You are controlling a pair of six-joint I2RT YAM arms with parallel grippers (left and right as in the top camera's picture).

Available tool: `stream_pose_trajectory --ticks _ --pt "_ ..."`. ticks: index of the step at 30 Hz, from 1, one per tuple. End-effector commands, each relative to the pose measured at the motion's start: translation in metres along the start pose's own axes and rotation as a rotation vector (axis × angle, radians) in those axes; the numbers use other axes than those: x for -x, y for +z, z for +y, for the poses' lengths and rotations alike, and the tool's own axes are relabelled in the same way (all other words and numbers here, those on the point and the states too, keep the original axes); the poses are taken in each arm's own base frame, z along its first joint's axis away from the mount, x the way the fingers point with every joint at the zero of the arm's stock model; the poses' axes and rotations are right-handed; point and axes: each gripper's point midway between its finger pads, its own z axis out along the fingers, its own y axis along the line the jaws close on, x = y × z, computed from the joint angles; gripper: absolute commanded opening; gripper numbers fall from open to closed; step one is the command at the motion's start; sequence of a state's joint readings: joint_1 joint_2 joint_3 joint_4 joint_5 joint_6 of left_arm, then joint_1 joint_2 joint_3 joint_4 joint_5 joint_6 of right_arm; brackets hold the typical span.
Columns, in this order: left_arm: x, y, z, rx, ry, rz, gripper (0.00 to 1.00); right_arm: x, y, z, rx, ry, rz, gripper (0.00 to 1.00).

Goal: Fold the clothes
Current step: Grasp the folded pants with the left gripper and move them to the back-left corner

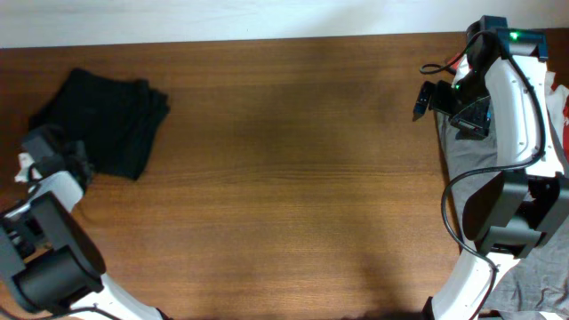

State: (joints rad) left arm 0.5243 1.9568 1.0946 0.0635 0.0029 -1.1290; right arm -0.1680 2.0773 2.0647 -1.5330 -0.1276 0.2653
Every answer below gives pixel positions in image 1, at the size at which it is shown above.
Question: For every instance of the black shorts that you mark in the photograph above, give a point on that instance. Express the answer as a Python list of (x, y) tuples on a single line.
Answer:
[(116, 120)]

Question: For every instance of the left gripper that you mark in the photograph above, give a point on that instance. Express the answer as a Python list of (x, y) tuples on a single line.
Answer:
[(75, 146)]

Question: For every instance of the white garment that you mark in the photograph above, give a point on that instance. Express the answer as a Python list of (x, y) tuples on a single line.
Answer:
[(558, 102)]

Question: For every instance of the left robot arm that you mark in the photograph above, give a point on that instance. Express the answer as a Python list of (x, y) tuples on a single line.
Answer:
[(49, 265)]

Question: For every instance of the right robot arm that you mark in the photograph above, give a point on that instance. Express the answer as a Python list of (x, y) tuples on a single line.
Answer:
[(499, 90)]

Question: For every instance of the grey shorts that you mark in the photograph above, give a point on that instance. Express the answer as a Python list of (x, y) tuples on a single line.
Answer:
[(538, 283)]

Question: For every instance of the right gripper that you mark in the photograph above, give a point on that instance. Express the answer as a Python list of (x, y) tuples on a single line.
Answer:
[(476, 124)]

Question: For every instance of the red garment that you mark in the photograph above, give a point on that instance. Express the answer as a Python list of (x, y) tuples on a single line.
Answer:
[(566, 133)]

